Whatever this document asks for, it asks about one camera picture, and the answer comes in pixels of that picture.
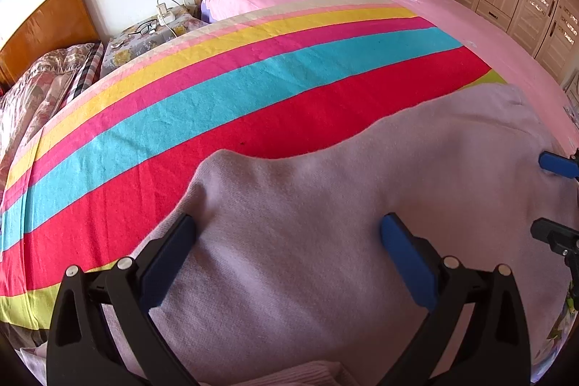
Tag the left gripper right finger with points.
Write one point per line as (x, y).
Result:
(495, 348)

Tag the lilac pants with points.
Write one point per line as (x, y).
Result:
(289, 276)

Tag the nightstand with floral cover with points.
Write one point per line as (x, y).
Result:
(146, 35)

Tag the plaid pillow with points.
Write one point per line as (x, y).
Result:
(86, 75)

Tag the rainbow striped bed sheet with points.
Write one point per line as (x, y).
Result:
(274, 83)

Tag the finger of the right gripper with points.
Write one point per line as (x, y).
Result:
(560, 165)
(563, 240)

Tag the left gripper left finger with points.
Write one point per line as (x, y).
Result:
(81, 349)

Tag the left wooden headboard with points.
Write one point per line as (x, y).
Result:
(55, 24)

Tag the pink bed sheet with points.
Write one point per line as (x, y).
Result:
(488, 42)

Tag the pink floral quilt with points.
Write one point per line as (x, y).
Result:
(35, 98)

